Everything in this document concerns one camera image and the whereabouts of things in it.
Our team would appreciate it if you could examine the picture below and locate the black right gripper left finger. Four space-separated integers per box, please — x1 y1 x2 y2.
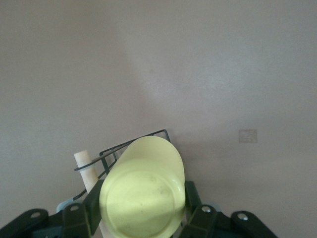
0 178 105 238

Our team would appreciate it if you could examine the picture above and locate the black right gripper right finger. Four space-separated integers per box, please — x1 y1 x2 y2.
178 180 276 238

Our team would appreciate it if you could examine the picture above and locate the black wire cup holder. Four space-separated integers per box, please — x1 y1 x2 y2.
55 128 221 238

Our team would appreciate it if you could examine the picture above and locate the yellow plastic cup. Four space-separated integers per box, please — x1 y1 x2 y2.
98 136 186 238

